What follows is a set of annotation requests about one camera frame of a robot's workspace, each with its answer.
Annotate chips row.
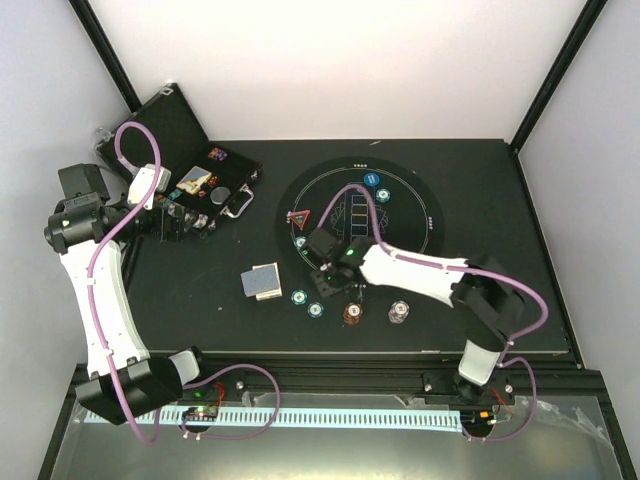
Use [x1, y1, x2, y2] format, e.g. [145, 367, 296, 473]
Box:
[191, 214, 208, 229]

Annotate single green poker chip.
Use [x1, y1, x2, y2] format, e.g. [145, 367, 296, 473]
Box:
[290, 290, 308, 305]

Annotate triangular all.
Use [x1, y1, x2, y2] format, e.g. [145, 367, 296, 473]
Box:
[287, 209, 311, 231]

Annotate blue round button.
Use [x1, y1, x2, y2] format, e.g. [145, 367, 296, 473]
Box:
[363, 172, 380, 188]

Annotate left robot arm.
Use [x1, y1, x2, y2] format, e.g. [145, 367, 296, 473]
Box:
[44, 164, 215, 425]

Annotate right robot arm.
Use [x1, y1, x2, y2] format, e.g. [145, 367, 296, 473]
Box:
[299, 228, 525, 404]

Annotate brown poker chip stack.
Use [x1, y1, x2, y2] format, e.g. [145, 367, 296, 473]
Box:
[343, 303, 363, 326]

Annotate black poker case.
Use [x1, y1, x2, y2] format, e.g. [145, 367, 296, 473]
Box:
[94, 83, 264, 236]

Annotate card deck in case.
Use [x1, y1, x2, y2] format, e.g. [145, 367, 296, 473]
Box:
[176, 166, 212, 195]

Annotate silver dealer button in case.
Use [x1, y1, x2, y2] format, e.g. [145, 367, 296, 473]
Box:
[209, 187, 231, 205]

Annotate red dice in case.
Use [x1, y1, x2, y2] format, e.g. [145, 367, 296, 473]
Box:
[197, 175, 218, 198]

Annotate playing card deck box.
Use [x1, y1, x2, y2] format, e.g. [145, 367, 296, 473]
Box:
[241, 262, 282, 301]

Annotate blue white poker chip stack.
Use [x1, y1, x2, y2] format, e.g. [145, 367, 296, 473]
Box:
[388, 301, 410, 324]

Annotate purple chips in case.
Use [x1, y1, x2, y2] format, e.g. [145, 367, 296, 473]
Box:
[207, 147, 228, 161]

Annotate round black poker mat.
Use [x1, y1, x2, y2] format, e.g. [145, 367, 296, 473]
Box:
[270, 155, 445, 298]

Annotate black aluminium rail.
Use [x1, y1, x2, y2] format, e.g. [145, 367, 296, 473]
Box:
[199, 351, 476, 396]

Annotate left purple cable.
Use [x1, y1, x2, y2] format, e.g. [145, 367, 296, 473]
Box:
[87, 122, 280, 446]

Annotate purple cable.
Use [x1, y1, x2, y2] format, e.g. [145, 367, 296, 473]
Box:
[87, 122, 280, 446]
[318, 183, 550, 445]

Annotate white slotted cable duct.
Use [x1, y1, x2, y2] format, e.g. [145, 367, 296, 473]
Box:
[83, 403, 462, 434]

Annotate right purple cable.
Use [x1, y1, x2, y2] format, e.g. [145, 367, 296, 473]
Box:
[318, 183, 550, 445]

